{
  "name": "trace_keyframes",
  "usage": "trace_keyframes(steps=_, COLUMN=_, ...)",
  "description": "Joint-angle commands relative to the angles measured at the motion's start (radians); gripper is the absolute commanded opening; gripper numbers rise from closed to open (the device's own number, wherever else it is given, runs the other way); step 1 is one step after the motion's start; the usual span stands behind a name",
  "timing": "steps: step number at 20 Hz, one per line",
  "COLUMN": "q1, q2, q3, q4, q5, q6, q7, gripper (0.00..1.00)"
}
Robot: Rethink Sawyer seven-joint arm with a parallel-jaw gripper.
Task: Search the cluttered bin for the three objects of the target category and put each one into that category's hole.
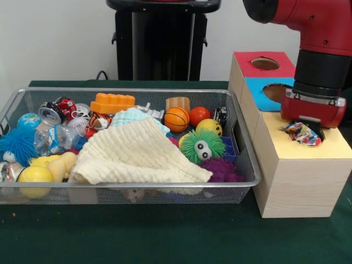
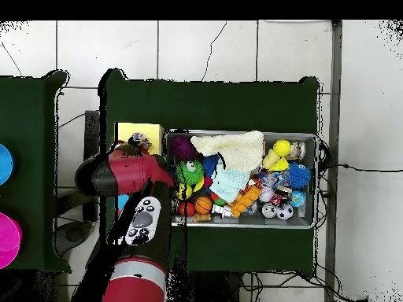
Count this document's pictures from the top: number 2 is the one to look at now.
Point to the red-orange ball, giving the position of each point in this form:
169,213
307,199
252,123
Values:
188,209

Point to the silver mesh bin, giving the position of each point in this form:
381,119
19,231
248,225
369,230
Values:
283,222

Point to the orange toy brick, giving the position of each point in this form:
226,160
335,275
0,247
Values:
245,203

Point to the small orange basketball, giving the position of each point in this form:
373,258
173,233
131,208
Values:
203,205

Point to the blue round lid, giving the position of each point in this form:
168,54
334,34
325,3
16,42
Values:
5,165

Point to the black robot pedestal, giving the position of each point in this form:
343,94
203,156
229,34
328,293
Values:
217,289

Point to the dark green table cloth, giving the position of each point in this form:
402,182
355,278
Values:
28,141
207,107

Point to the wooden box with three holes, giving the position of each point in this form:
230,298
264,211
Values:
156,132

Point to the light blue spiky ball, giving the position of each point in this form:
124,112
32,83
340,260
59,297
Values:
299,175

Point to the yellow smiley ball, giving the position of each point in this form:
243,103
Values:
184,192

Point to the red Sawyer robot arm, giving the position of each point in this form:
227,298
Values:
132,171

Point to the cream white cloth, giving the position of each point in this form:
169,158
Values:
233,148

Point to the purple knobbly ball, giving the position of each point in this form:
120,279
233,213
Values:
183,148

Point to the mint green cloth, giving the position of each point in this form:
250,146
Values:
228,184

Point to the pink round lid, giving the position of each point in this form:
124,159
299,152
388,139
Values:
9,239

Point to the green spiky ball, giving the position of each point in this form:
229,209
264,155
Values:
189,174

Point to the plain yellow ball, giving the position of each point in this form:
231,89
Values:
282,148

